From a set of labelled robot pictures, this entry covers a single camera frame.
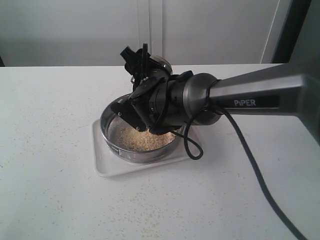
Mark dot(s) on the yellow grain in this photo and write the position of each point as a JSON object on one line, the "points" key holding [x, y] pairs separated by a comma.
{"points": [[143, 141]]}

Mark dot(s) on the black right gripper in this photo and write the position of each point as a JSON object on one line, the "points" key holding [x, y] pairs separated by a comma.
{"points": [[157, 96]]}

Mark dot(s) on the stainless steel cup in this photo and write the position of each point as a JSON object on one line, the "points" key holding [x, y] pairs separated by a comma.
{"points": [[162, 63]]}

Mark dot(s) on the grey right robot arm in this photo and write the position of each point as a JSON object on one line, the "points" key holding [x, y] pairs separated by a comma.
{"points": [[291, 89]]}

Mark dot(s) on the dark vertical post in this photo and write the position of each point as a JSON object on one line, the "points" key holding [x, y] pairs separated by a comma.
{"points": [[300, 35]]}

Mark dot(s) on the black wrist camera on gripper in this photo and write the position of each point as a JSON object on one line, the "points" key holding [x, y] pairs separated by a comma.
{"points": [[123, 109]]}

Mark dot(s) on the round steel mesh sieve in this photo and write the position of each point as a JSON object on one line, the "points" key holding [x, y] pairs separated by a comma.
{"points": [[111, 125]]}

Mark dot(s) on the white rectangular plastic tray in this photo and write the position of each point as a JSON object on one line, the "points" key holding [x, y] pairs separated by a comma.
{"points": [[110, 161]]}

